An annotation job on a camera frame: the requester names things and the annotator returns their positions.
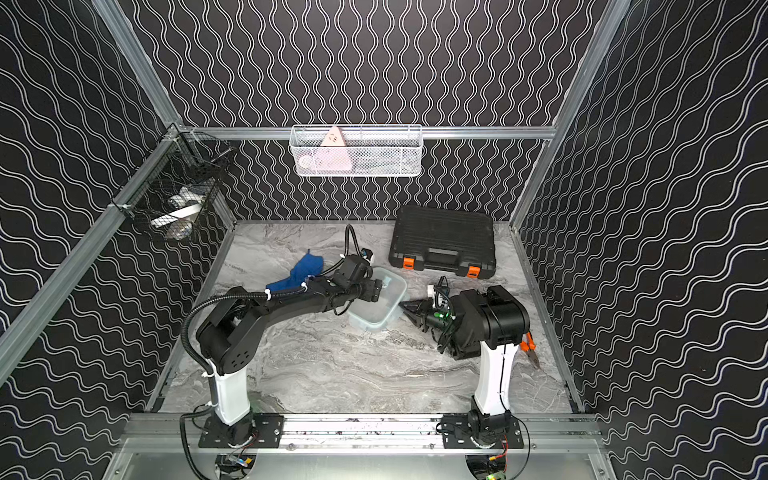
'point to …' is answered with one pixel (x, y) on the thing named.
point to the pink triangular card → (333, 159)
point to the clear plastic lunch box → (371, 316)
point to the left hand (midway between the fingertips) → (374, 281)
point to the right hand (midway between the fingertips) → (400, 305)
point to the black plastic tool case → (433, 237)
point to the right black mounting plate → (456, 434)
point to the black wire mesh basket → (169, 195)
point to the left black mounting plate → (270, 427)
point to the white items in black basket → (183, 207)
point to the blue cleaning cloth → (307, 265)
